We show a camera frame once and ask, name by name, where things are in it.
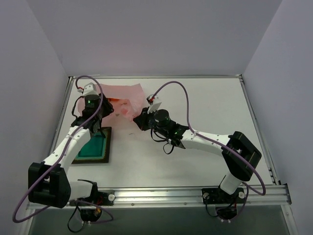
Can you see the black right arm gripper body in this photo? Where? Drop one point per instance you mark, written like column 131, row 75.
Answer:
column 141, row 120

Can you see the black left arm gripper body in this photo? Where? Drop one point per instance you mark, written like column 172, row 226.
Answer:
column 107, row 105

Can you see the pink plastic bag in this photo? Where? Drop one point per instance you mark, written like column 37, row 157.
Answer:
column 127, row 101

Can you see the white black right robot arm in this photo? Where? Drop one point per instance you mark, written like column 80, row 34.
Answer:
column 238, row 152

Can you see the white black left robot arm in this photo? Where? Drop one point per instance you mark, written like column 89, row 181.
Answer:
column 48, row 183

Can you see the green square ceramic plate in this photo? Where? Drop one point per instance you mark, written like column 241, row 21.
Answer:
column 97, row 150

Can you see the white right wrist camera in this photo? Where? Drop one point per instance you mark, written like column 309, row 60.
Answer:
column 154, row 103

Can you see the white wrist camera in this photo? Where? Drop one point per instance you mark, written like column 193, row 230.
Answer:
column 154, row 103
column 88, row 89

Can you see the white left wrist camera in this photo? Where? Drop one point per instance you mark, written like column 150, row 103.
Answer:
column 88, row 89

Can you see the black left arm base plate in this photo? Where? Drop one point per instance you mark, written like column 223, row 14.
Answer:
column 101, row 198

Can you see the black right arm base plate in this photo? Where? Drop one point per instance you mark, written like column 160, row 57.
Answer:
column 214, row 196

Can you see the aluminium front rail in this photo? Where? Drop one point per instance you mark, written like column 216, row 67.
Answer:
column 189, row 197

